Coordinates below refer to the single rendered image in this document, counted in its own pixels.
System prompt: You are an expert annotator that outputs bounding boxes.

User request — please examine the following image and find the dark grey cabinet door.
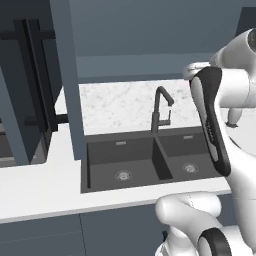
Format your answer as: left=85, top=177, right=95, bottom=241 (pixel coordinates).
left=234, top=6, right=256, bottom=38

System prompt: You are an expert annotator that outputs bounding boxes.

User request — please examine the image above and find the grey base cabinet door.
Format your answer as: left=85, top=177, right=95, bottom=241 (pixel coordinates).
left=0, top=213, right=87, bottom=256
left=79, top=201, right=169, bottom=256

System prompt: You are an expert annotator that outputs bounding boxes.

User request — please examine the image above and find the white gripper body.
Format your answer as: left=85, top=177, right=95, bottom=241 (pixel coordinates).
left=227, top=106, right=244, bottom=125

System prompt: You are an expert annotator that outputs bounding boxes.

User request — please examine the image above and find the black sink tap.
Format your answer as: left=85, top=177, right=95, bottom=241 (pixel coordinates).
left=149, top=85, right=175, bottom=136

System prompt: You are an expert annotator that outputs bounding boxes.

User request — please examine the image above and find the grey open cabinet door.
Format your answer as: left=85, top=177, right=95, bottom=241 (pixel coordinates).
left=49, top=0, right=87, bottom=162
left=0, top=65, right=32, bottom=168

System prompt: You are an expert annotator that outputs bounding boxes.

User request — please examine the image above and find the long black door handle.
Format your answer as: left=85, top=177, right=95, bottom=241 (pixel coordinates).
left=27, top=18, right=70, bottom=135

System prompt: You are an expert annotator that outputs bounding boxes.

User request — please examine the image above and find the grey wall cabinet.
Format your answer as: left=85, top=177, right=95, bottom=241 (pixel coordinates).
left=68, top=0, right=243, bottom=85

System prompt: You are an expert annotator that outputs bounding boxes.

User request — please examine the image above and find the black double sink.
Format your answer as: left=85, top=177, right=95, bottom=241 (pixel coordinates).
left=80, top=127, right=232, bottom=195

